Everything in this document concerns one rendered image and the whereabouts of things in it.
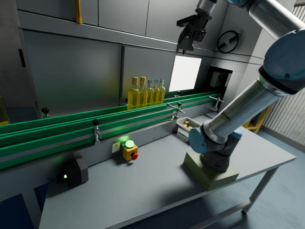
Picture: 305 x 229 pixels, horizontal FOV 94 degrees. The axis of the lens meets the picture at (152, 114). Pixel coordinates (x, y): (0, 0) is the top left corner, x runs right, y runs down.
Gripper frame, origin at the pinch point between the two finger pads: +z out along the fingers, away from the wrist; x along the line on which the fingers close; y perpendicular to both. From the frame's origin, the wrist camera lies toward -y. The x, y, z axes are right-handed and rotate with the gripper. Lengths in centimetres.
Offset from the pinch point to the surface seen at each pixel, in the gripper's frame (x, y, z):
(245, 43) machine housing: 96, -8, -14
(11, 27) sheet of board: -71, -276, 104
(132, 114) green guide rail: -21.7, 4.7, 40.2
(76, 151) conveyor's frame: -57, 16, 44
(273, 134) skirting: 307, 82, 107
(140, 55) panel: -7.2, -23.9, 15.2
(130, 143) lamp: -32, 21, 44
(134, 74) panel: -10.3, -19.5, 27.4
